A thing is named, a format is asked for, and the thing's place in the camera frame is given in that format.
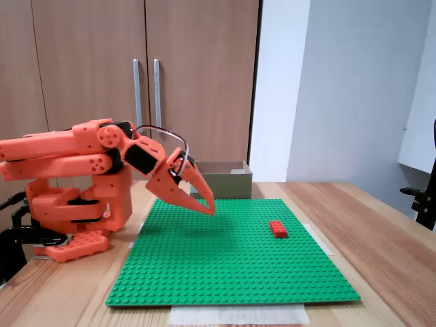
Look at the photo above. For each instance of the open cardboard box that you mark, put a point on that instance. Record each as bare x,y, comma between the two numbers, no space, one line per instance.
231,185

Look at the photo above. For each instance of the green lego baseplate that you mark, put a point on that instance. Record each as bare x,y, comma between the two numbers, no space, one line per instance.
221,265

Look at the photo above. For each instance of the red lego block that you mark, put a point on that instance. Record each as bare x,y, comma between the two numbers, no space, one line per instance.
278,230

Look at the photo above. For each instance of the translucent masking tape strip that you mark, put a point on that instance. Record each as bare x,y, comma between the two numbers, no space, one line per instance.
322,242
238,315
133,243

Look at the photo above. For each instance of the wooden cabinet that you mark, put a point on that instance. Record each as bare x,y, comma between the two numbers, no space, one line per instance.
85,51

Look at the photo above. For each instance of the black table clamp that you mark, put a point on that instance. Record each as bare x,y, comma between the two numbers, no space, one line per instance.
20,235

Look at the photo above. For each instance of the black stand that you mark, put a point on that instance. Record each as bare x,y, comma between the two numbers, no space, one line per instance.
424,207

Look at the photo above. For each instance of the white cabinet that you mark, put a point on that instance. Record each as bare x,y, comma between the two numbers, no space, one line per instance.
420,102

